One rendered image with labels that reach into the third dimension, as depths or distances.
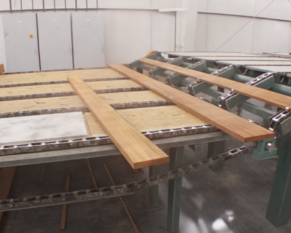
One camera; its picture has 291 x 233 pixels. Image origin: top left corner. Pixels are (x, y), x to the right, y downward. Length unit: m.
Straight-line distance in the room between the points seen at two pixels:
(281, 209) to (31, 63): 6.02
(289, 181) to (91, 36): 5.68
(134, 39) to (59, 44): 2.13
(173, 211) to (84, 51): 5.44
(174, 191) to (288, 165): 0.81
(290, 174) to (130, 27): 6.29
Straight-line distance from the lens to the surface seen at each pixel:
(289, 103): 1.87
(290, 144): 1.89
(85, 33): 6.66
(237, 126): 1.42
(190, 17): 7.23
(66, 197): 1.41
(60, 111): 1.87
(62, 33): 6.64
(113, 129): 1.31
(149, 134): 1.32
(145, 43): 7.58
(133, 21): 7.53
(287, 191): 2.03
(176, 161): 1.55
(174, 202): 1.70
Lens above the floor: 1.32
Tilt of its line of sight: 17 degrees down
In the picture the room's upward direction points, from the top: straight up
